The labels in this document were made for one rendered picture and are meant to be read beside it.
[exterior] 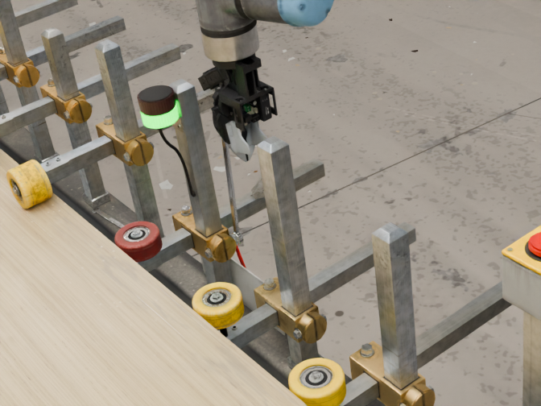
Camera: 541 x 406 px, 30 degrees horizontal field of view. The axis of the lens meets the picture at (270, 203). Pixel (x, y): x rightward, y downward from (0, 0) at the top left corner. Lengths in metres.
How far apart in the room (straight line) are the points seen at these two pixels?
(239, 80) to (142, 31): 3.26
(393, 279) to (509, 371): 1.41
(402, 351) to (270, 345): 0.42
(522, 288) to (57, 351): 0.76
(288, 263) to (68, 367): 0.37
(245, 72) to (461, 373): 1.35
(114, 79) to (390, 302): 0.75
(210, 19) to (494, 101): 2.43
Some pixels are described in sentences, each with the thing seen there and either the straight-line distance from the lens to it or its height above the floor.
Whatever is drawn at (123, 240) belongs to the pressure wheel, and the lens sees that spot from 1.78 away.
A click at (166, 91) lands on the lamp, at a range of 1.65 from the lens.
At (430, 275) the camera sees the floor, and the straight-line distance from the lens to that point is 3.05.
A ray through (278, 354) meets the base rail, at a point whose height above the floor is 0.70.
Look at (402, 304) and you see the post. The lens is 1.40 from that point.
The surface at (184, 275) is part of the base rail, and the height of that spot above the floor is 0.70.
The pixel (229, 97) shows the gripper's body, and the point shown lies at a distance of 1.65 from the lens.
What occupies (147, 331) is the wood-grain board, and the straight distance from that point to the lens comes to 1.59.
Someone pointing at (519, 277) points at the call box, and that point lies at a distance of 1.13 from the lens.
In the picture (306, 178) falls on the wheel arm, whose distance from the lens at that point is 1.96.
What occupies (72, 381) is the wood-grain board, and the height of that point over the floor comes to 0.90.
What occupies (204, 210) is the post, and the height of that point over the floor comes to 0.93.
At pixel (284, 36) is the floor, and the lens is 4.57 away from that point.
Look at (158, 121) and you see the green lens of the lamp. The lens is 1.64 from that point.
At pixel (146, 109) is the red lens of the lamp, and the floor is 1.15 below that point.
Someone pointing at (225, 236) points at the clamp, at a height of 0.87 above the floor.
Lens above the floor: 1.91
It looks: 34 degrees down
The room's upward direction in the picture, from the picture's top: 9 degrees counter-clockwise
